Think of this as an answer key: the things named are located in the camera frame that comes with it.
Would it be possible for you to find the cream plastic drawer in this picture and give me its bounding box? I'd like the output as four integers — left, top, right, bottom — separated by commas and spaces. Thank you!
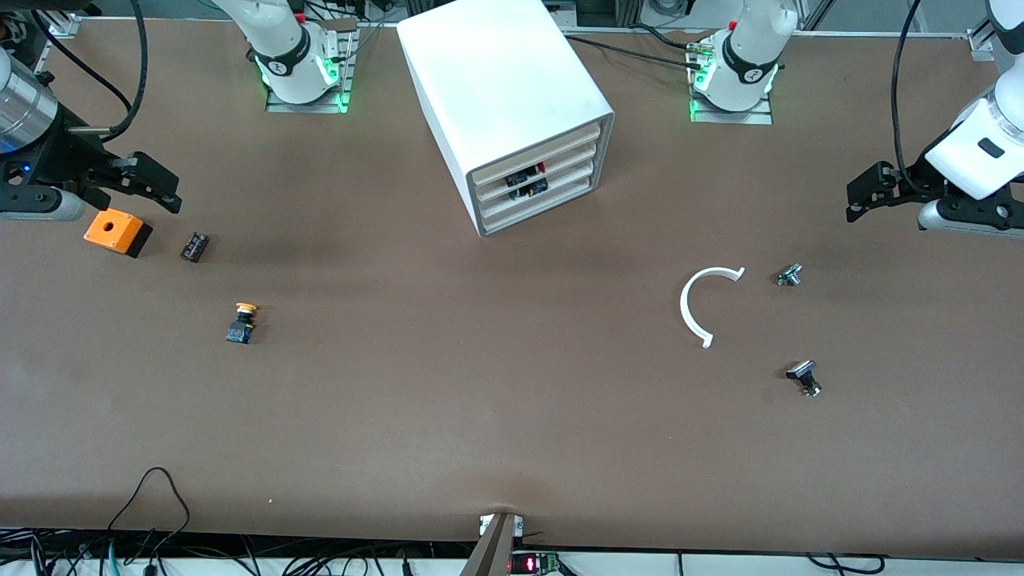
474, 144, 599, 202
477, 162, 598, 218
480, 178, 594, 234
470, 124, 601, 185

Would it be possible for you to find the white drawer cabinet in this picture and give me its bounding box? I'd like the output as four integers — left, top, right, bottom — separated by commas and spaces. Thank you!
397, 0, 615, 238

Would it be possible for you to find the red LED display module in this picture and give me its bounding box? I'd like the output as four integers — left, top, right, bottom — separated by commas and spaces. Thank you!
510, 550, 561, 576

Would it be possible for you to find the orange button enclosure box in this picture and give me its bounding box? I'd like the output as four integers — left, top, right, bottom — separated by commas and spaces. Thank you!
83, 208, 153, 258

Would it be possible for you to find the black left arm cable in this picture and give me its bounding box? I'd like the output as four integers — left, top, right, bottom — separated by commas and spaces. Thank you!
891, 0, 922, 194

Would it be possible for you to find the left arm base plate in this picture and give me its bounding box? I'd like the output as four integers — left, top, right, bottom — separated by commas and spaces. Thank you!
690, 88, 774, 126

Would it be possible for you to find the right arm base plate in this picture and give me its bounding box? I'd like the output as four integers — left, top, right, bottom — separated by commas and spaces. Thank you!
266, 20, 357, 114

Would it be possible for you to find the yellow cap pushbutton switch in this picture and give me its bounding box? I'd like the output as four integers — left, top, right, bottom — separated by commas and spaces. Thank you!
225, 302, 259, 346

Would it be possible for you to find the black head pushbutton switch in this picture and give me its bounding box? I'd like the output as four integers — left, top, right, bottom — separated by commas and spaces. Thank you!
785, 360, 822, 398

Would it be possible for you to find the white plastic C ring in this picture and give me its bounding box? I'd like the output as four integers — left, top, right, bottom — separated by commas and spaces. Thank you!
680, 266, 746, 350

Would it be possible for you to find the black base power cable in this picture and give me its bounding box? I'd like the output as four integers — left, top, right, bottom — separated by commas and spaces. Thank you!
560, 22, 709, 71

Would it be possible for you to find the black looped cable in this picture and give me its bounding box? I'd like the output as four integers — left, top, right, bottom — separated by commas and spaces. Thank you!
106, 467, 191, 553

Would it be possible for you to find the black cable bundle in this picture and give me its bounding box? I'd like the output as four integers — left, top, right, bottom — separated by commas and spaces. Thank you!
0, 526, 481, 576

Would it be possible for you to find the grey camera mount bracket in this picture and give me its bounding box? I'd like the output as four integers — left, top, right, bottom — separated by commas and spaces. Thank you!
460, 512, 525, 576

